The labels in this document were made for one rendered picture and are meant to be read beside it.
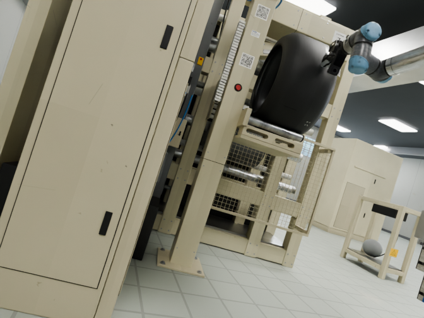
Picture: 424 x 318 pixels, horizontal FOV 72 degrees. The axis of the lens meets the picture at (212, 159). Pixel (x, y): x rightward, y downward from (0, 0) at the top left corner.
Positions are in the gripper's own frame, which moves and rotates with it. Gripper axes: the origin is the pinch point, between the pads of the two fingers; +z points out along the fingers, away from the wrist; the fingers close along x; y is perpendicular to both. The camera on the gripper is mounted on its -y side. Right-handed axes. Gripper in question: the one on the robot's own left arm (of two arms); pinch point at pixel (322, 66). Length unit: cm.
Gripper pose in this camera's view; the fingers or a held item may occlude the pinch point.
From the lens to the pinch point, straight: 166.7
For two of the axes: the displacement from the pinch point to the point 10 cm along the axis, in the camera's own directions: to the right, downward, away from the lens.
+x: -9.3, -3.1, -1.7
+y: 3.0, -9.5, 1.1
